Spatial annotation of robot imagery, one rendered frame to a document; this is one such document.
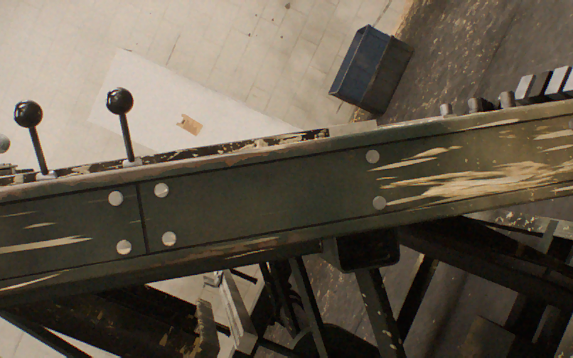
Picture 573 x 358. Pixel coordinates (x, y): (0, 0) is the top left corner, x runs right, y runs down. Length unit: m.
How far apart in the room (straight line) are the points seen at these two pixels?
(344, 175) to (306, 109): 5.73
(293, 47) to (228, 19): 0.65
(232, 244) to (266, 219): 0.05
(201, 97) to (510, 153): 4.30
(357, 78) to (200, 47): 1.67
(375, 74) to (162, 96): 1.69
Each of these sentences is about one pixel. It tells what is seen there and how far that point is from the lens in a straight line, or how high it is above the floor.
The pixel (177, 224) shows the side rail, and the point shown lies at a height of 1.30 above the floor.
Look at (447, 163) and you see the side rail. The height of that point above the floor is 1.06.
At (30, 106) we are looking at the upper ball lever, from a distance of 0.95.
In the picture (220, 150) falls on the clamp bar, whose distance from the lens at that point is 1.66.
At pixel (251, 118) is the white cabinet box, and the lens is 5.03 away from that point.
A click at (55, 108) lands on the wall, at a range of 6.60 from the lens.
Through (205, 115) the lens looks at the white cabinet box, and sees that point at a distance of 5.03.
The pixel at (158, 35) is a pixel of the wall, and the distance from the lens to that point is 6.44.
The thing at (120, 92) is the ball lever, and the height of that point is 1.44.
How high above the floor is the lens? 1.33
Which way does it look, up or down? 9 degrees down
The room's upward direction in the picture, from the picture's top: 66 degrees counter-clockwise
